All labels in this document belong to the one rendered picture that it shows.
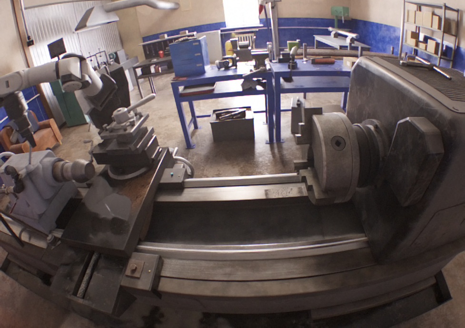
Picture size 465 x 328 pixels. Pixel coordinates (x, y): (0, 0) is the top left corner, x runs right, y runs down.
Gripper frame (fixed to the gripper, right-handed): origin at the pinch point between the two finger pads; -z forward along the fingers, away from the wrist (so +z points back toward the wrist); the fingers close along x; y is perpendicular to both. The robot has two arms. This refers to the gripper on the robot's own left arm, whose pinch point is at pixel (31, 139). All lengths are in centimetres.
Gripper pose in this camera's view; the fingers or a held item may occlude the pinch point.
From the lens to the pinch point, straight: 94.1
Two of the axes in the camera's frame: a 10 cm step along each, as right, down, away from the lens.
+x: -8.3, -2.5, 5.0
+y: -5.5, 5.4, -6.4
